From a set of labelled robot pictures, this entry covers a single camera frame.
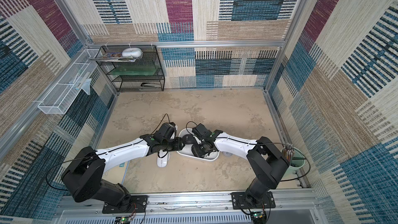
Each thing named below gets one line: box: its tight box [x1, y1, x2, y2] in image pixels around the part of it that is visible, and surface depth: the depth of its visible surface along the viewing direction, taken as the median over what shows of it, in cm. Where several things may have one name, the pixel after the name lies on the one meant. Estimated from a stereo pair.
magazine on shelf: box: [88, 51, 144, 63], surface depth 82 cm
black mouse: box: [181, 134, 198, 145], surface depth 94 cm
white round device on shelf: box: [121, 47, 143, 59], surface depth 91 cm
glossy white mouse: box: [156, 149, 172, 168], surface depth 87 cm
